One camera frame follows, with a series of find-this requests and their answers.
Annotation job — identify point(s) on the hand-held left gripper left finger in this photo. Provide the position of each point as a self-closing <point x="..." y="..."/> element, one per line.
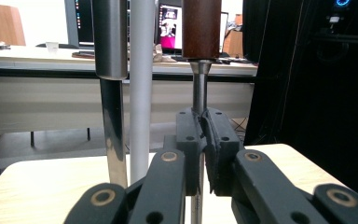
<point x="188" y="149"/>

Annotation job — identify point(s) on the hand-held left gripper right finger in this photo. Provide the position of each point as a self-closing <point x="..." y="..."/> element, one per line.
<point x="223" y="155"/>

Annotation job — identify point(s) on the white utensil rack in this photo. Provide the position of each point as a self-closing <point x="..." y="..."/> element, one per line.
<point x="141" y="93"/>

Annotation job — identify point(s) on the stainless steel spatula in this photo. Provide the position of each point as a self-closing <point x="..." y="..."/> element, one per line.
<point x="110" y="37"/>

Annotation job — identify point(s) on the cardboard box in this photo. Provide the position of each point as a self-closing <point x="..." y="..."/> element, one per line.
<point x="233" y="40"/>

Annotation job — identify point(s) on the monitor with pink picture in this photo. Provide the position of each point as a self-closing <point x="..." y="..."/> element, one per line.
<point x="171" y="28"/>

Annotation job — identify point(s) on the white office desk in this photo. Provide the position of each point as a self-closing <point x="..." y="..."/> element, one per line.
<point x="43" y="96"/>

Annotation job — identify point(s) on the dark computer monitor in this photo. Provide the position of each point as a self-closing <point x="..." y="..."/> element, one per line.
<point x="85" y="21"/>

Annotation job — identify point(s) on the white paper cup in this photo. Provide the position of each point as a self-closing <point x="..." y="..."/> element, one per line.
<point x="52" y="46"/>

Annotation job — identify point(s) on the black device with blue light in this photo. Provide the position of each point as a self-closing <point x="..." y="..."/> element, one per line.
<point x="338" y="15"/>

